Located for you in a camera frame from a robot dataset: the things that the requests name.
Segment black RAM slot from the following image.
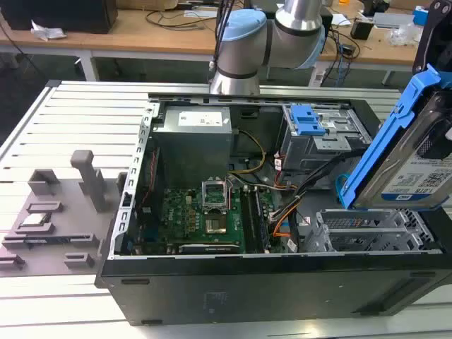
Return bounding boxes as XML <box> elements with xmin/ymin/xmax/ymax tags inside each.
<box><xmin>241</xmin><ymin>189</ymin><xmax>261</xmax><ymax>254</ymax></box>
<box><xmin>252</xmin><ymin>189</ymin><xmax>271</xmax><ymax>254</ymax></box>

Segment CPU socket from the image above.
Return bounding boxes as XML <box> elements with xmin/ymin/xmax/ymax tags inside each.
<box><xmin>203</xmin><ymin>214</ymin><xmax>230</xmax><ymax>237</ymax></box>

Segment black disk wire bundle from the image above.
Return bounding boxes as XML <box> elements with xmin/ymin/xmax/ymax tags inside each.
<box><xmin>291</xmin><ymin>150</ymin><xmax>370</xmax><ymax>202</ymax></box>

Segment orange disk wire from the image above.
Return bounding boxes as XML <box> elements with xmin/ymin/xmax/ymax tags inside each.
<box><xmin>270</xmin><ymin>210</ymin><xmax>301</xmax><ymax>238</ymax></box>

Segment black graphics card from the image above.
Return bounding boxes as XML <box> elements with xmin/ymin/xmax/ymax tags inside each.
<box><xmin>177</xmin><ymin>242</ymin><xmax>242</xmax><ymax>255</ymax></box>

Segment yellow power wire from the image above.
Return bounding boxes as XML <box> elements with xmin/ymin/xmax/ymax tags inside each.
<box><xmin>228</xmin><ymin>129</ymin><xmax>268</xmax><ymax>176</ymax></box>

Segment silver CPU chip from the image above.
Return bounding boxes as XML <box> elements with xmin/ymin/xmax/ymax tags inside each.
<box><xmin>20</xmin><ymin>213</ymin><xmax>49</xmax><ymax>227</ymax></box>

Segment white crumpled paper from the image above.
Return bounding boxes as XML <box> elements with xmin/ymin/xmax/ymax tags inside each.
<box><xmin>30</xmin><ymin>19</ymin><xmax>69</xmax><ymax>42</ymax></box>

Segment small black box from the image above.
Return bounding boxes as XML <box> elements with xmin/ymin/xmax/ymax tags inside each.
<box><xmin>349</xmin><ymin>18</ymin><xmax>374</xmax><ymax>40</ymax></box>

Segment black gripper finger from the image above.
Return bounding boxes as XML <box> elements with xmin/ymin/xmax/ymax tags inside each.
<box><xmin>412</xmin><ymin>0</ymin><xmax>444</xmax><ymax>76</ymax></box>
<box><xmin>418</xmin><ymin>90</ymin><xmax>452</xmax><ymax>160</ymax></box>

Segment black looped desk cable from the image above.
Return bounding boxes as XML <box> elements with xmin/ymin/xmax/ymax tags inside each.
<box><xmin>145</xmin><ymin>8</ymin><xmax>222</xmax><ymax>36</ymax></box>

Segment green motherboard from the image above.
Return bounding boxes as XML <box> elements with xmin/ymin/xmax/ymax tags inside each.
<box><xmin>140</xmin><ymin>183</ymin><xmax>278</xmax><ymax>256</ymax></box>

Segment blue box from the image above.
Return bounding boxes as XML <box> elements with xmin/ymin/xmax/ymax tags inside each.
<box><xmin>412</xmin><ymin>6</ymin><xmax>431</xmax><ymax>28</ymax></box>

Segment metal drive cage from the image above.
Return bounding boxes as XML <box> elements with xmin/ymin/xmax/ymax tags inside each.
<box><xmin>281</xmin><ymin>104</ymin><xmax>374</xmax><ymax>174</ymax></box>

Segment wooden desk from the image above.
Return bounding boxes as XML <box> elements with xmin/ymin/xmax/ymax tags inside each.
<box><xmin>0</xmin><ymin>6</ymin><xmax>421</xmax><ymax>85</ymax></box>

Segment grey parts rack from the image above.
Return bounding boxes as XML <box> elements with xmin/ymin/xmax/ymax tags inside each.
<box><xmin>0</xmin><ymin>149</ymin><xmax>132</xmax><ymax>277</ymax></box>

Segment blue drive cage latch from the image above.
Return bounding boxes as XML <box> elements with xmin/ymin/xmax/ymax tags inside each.
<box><xmin>289</xmin><ymin>104</ymin><xmax>326</xmax><ymax>137</ymax></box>

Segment blue wire loop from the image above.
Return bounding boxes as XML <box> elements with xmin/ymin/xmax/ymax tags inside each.
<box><xmin>334</xmin><ymin>174</ymin><xmax>350</xmax><ymax>205</ymax></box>

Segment large black box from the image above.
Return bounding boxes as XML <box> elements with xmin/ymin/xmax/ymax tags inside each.
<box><xmin>0</xmin><ymin>0</ymin><xmax>119</xmax><ymax>35</ymax></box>

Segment hard disk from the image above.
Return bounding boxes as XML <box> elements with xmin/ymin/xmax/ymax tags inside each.
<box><xmin>337</xmin><ymin>63</ymin><xmax>452</xmax><ymax>213</ymax></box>

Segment grey power supply unit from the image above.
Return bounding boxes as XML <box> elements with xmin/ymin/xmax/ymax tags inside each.
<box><xmin>150</xmin><ymin>105</ymin><xmax>234</xmax><ymax>179</ymax></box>

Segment black open PC case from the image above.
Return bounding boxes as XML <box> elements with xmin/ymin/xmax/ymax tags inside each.
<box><xmin>94</xmin><ymin>91</ymin><xmax>452</xmax><ymax>328</ymax></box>

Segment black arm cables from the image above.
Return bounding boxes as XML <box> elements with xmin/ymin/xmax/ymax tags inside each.
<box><xmin>208</xmin><ymin>0</ymin><xmax>238</xmax><ymax>84</ymax></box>

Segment metal CPU socket cover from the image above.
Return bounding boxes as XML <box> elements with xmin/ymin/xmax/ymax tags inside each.
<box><xmin>200</xmin><ymin>179</ymin><xmax>232</xmax><ymax>215</ymax></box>

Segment metal disk bay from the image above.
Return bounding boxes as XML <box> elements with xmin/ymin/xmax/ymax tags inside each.
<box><xmin>302</xmin><ymin>208</ymin><xmax>443</xmax><ymax>254</ymax></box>

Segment clear plastic bags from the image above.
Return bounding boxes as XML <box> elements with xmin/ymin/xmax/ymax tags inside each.
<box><xmin>387</xmin><ymin>21</ymin><xmax>422</xmax><ymax>47</ymax></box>

